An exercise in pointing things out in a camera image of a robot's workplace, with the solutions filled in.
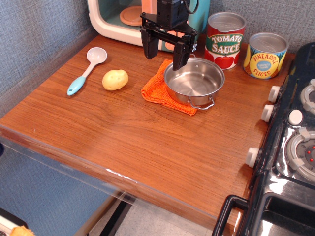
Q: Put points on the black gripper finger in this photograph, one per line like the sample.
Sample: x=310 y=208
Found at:
x=150 y=43
x=180 y=55

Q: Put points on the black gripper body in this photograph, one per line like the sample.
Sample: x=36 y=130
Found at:
x=170 y=22

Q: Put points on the stainless steel pot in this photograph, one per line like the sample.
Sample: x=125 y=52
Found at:
x=196 y=84

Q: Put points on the orange knitted cloth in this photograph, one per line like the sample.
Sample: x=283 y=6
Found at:
x=155 y=91

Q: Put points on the teal toy microwave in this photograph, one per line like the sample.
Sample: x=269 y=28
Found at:
x=120 y=19

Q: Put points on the tomato sauce can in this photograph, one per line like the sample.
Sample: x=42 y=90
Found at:
x=225 y=33

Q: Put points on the yellow toy potato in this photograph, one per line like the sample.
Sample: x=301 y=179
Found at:
x=115 y=79

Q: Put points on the pineapple slices can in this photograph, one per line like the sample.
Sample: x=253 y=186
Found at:
x=265 y=55

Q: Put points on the white stove knob upper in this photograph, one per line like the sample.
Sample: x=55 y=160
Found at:
x=273 y=94

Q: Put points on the white stove knob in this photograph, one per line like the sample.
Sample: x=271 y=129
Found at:
x=252 y=156
x=267 y=112
x=273 y=94

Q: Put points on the white stove knob middle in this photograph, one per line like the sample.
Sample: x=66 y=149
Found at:
x=267 y=112

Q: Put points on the white stove knob lower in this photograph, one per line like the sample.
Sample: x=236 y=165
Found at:
x=252 y=156

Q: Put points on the black toy stove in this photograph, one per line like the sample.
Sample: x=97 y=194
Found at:
x=282 y=188

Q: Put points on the orange object bottom left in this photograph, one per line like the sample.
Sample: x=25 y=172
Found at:
x=21 y=231

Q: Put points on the white spoon teal handle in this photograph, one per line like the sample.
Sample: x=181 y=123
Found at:
x=95 y=56

